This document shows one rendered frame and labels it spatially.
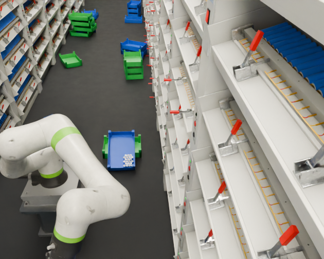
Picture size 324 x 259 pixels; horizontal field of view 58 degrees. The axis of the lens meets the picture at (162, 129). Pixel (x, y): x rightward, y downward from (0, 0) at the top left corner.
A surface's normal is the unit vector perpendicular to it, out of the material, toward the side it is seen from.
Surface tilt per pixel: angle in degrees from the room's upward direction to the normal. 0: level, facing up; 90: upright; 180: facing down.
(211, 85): 90
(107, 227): 0
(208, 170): 19
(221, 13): 90
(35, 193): 5
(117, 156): 27
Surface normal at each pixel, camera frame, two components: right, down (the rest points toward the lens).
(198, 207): -0.29, -0.75
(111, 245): 0.04, -0.80
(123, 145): 0.07, -0.45
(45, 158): 0.61, 0.39
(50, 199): 0.06, 0.60
